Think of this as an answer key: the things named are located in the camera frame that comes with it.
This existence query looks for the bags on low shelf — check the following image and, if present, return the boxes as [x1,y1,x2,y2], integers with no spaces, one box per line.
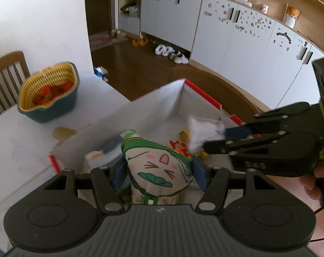
[120,2,141,18]

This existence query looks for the red orange ornament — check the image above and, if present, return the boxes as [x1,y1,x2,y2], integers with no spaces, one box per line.
[169,139,192,159]

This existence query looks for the orange white bag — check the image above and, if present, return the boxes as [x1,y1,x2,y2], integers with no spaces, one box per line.
[283,4,301,28]

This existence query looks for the blue white carton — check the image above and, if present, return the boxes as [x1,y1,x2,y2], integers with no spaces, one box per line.
[94,66,109,82]

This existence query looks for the dark wooden door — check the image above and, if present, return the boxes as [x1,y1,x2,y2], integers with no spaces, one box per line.
[84,0,117,36]

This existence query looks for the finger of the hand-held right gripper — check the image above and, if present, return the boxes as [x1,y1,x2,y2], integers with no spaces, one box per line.
[225,102,320,140]
[203,131,320,156]

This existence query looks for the blue plastic basin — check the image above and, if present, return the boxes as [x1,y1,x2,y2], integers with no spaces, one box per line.
[18,62,80,124]

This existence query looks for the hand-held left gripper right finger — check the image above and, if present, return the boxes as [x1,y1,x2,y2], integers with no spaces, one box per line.
[191,157,278,215]

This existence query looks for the yellow strainer basket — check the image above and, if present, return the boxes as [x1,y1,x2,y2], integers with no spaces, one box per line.
[18,62,78,112]

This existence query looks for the grey wooden wall cabinet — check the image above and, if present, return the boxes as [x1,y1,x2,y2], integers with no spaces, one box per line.
[116,0,324,110]

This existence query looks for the red cardboard shoebox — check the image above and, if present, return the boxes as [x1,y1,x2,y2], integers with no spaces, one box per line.
[48,78,261,193]

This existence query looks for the white tissue pack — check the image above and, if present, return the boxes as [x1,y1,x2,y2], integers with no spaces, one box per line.
[84,129,139,166]

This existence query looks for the green cat-face sachet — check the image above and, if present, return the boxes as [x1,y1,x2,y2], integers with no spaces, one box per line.
[121,137,193,206]

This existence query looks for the pile of red strawberries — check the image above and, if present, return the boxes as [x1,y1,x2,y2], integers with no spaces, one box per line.
[32,82,74,105]

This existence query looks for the door mat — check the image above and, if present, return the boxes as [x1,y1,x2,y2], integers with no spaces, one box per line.
[88,32,129,51]

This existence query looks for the white sneakers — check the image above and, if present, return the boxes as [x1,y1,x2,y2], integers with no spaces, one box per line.
[169,51,189,65]

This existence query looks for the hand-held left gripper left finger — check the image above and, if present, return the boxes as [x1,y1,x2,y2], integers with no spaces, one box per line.
[43,158,127,215]

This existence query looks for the wooden chair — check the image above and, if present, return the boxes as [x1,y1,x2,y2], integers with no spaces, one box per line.
[0,51,31,121]

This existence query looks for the person's right hand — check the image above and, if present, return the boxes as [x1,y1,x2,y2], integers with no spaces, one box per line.
[301,159,324,201]

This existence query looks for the small wooden block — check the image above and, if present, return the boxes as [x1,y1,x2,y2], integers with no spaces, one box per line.
[53,127,77,140]

